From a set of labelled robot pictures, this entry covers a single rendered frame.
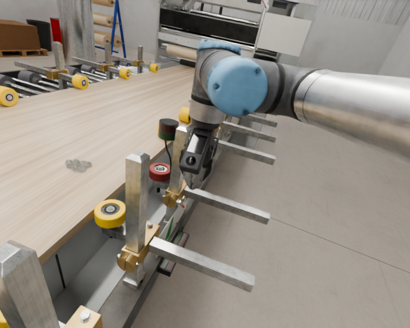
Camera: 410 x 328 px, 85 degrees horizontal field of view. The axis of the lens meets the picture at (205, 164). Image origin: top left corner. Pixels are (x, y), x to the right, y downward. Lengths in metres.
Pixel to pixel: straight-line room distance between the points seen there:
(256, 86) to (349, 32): 8.92
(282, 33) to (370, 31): 6.67
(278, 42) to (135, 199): 2.56
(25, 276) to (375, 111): 0.41
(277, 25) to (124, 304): 2.71
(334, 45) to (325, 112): 8.89
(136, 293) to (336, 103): 0.67
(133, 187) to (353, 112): 0.39
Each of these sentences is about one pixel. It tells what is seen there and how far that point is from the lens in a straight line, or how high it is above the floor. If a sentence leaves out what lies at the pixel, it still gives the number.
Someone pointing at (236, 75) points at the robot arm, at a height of 1.31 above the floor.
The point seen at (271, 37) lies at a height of 1.40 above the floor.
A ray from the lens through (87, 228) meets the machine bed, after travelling 0.82.
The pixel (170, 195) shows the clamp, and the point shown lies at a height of 0.87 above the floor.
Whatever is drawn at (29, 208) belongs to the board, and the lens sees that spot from 0.73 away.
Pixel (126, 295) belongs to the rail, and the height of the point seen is 0.70.
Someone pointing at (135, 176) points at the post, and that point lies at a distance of 0.47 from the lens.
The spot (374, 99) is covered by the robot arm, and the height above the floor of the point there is 1.33.
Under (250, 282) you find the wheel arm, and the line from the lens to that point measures 0.65.
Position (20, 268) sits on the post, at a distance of 0.32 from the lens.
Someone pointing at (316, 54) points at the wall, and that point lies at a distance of 9.20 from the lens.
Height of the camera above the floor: 1.36
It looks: 31 degrees down
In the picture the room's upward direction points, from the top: 12 degrees clockwise
